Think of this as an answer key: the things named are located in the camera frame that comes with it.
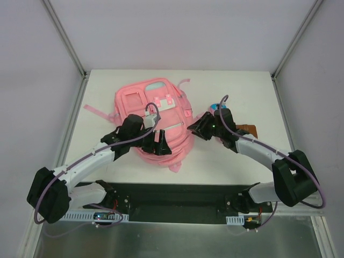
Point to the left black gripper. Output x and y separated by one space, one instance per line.
155 141

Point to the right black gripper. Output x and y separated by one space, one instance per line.
205 127

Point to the pink cartoon pencil case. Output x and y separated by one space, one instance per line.
214 107

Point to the pink student backpack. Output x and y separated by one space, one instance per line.
175 112

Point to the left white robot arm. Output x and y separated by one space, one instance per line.
54 192

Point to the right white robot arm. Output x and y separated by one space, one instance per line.
293 177

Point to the brown leather wallet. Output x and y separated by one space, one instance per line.
251 129

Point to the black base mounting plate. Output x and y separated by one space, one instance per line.
176 203

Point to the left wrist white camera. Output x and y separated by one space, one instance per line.
150 120

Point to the left white cable duct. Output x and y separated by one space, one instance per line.
94 216

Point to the white cable duct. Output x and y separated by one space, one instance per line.
94 216
235 220

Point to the right white cable duct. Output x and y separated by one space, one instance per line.
235 220

